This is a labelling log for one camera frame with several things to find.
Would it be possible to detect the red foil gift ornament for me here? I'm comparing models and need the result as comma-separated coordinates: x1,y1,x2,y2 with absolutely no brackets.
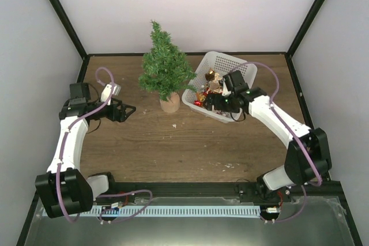
194,100,203,107

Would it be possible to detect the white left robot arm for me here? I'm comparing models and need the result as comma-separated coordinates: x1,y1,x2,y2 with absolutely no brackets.
35,82,136,218

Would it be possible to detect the small green christmas tree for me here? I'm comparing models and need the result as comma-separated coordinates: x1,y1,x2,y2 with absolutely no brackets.
138,20,197,113

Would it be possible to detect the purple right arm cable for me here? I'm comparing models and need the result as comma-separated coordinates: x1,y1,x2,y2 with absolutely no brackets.
224,61,323,223

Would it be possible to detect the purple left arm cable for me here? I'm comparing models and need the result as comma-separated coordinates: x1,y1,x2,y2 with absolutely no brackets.
56,67,153,224

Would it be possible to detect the white perforated plastic basket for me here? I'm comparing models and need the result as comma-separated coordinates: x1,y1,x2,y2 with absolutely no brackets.
182,51,258,123

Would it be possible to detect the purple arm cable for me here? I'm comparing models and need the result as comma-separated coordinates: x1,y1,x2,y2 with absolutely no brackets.
224,61,323,223
56,67,153,224

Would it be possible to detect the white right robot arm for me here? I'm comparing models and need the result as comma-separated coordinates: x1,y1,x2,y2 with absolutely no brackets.
200,70,332,202

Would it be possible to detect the light blue cable duct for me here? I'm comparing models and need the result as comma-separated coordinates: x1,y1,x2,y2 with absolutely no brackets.
80,206,260,218

